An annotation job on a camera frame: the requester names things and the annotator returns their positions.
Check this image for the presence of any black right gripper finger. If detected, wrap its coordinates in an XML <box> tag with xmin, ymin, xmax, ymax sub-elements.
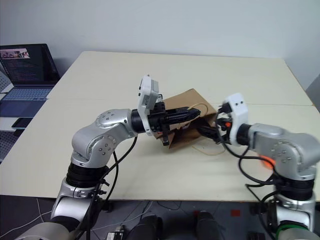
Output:
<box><xmin>203</xmin><ymin>132</ymin><xmax>222</xmax><ymax>145</ymax></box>
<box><xmin>199</xmin><ymin>125</ymin><xmax>219</xmax><ymax>136</ymax></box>

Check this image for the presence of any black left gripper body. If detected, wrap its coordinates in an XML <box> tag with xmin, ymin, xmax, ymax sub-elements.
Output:
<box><xmin>148</xmin><ymin>94</ymin><xmax>174</xmax><ymax>148</ymax></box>

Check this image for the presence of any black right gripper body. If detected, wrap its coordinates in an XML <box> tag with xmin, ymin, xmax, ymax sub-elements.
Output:
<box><xmin>215</xmin><ymin>102</ymin><xmax>234</xmax><ymax>145</ymax></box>

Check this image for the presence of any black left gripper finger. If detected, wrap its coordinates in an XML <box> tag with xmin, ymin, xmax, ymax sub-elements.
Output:
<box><xmin>171</xmin><ymin>106</ymin><xmax>202</xmax><ymax>118</ymax></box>
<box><xmin>171</xmin><ymin>114</ymin><xmax>201</xmax><ymax>126</ymax></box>

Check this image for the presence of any brown paper bag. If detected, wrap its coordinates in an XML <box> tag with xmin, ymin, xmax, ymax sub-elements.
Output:
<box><xmin>153</xmin><ymin>88</ymin><xmax>226</xmax><ymax>156</ymax></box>

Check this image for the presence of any small orange object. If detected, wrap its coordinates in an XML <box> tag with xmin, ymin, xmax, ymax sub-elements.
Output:
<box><xmin>259</xmin><ymin>154</ymin><xmax>276</xmax><ymax>169</ymax></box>

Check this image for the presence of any small black device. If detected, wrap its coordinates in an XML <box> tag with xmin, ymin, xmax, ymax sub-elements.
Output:
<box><xmin>106</xmin><ymin>225</ymin><xmax>126</xmax><ymax>240</ymax></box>

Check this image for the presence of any black smartphone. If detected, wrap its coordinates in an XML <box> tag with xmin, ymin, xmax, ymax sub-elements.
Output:
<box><xmin>11</xmin><ymin>116</ymin><xmax>35</xmax><ymax>130</ymax></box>

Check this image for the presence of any open dark laptop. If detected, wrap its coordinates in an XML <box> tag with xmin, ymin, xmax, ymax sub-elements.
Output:
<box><xmin>0</xmin><ymin>43</ymin><xmax>61</xmax><ymax>118</ymax></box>

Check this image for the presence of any white perforated stand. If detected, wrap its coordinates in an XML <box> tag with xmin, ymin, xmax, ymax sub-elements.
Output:
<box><xmin>0</xmin><ymin>69</ymin><xmax>15</xmax><ymax>95</ymax></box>

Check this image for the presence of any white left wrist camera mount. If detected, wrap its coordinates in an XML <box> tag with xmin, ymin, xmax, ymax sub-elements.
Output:
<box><xmin>137</xmin><ymin>74</ymin><xmax>163</xmax><ymax>137</ymax></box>

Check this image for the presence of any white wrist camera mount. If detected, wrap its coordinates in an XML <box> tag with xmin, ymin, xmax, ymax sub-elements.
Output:
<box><xmin>223</xmin><ymin>92</ymin><xmax>249</xmax><ymax>146</ymax></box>
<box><xmin>137</xmin><ymin>74</ymin><xmax>163</xmax><ymax>137</ymax></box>

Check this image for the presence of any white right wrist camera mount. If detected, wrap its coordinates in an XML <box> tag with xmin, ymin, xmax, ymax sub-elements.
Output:
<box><xmin>223</xmin><ymin>92</ymin><xmax>249</xmax><ymax>146</ymax></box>

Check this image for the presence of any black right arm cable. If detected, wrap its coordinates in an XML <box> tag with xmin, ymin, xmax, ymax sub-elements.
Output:
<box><xmin>216</xmin><ymin>136</ymin><xmax>283</xmax><ymax>240</ymax></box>

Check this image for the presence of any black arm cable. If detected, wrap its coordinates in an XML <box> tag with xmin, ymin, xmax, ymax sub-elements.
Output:
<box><xmin>216</xmin><ymin>136</ymin><xmax>283</xmax><ymax>240</ymax></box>
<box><xmin>74</xmin><ymin>134</ymin><xmax>139</xmax><ymax>240</ymax></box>

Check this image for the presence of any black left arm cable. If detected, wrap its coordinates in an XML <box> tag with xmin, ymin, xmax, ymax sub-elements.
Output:
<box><xmin>74</xmin><ymin>134</ymin><xmax>139</xmax><ymax>240</ymax></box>

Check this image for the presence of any white floor cable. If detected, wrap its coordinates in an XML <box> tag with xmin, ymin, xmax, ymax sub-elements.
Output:
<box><xmin>0</xmin><ymin>198</ymin><xmax>54</xmax><ymax>239</ymax></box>
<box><xmin>94</xmin><ymin>199</ymin><xmax>154</xmax><ymax>232</ymax></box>

